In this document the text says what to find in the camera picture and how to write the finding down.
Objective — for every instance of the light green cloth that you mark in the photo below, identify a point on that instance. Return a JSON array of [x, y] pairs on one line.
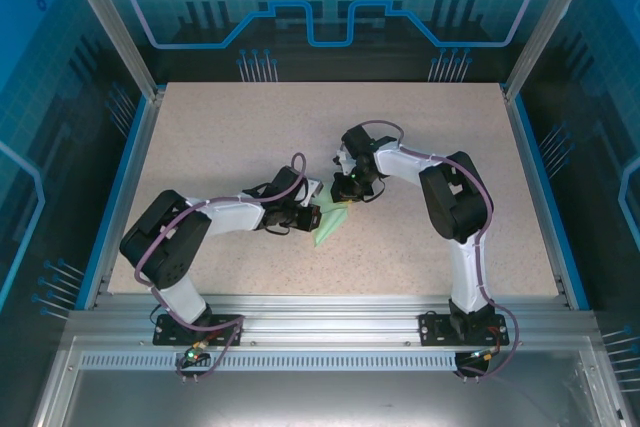
[[327, 227]]

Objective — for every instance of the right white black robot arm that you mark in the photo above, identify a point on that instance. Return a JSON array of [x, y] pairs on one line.
[[465, 272]]

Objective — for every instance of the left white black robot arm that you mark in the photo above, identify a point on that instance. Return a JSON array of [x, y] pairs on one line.
[[235, 214]]

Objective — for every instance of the metal tray panel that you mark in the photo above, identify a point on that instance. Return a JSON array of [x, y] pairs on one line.
[[320, 397]]

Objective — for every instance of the aluminium mounting rail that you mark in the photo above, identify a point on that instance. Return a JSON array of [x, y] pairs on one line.
[[325, 317]]

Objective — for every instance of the aluminium and blue side rail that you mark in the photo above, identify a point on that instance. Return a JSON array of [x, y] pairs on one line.
[[534, 172], [133, 172]]

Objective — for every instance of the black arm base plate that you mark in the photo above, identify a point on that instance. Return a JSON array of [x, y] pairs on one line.
[[432, 329], [230, 334]]

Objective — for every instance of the aluminium frame post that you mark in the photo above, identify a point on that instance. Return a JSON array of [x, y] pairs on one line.
[[116, 22], [549, 22]]

